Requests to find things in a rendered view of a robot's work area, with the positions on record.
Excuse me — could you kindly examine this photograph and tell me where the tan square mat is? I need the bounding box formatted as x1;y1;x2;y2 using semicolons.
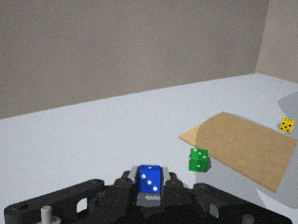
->
178;111;298;193

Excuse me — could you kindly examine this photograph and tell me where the blue die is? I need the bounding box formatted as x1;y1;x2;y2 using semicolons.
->
138;165;161;193

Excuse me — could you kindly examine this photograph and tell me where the green die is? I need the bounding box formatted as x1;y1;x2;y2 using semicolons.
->
189;148;209;173

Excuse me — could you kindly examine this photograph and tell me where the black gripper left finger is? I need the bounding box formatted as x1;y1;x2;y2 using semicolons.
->
4;166;140;224

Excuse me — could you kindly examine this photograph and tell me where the yellow die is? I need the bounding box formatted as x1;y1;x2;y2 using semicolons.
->
279;117;294;133

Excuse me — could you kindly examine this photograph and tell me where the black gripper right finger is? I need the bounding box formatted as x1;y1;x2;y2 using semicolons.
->
160;167;293;224

